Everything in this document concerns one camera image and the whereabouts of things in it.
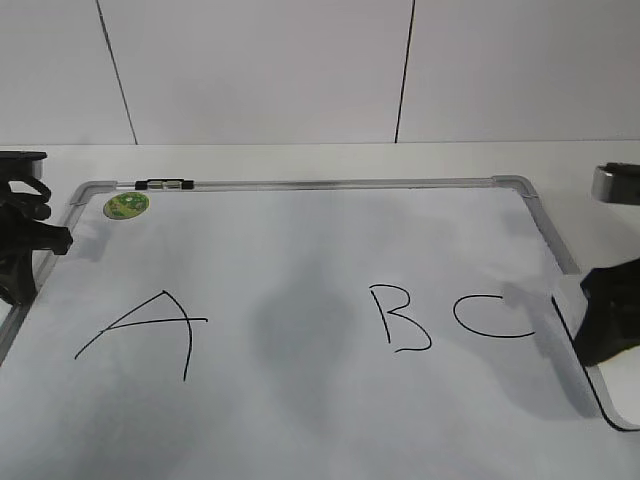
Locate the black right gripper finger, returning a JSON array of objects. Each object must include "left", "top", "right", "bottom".
[{"left": 573, "top": 259, "right": 639, "bottom": 367}]

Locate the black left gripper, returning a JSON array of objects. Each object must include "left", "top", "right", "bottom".
[{"left": 1, "top": 178, "right": 73, "bottom": 306}]

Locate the white board eraser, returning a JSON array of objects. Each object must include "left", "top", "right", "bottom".
[{"left": 552, "top": 289, "right": 639, "bottom": 432}]

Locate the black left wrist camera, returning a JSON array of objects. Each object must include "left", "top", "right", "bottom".
[{"left": 0, "top": 151, "right": 48, "bottom": 180}]

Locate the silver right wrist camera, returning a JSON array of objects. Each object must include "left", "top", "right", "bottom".
[{"left": 591, "top": 162, "right": 640, "bottom": 206}]

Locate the white board with aluminium frame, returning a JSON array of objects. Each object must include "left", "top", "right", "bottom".
[{"left": 1, "top": 177, "right": 639, "bottom": 479}]

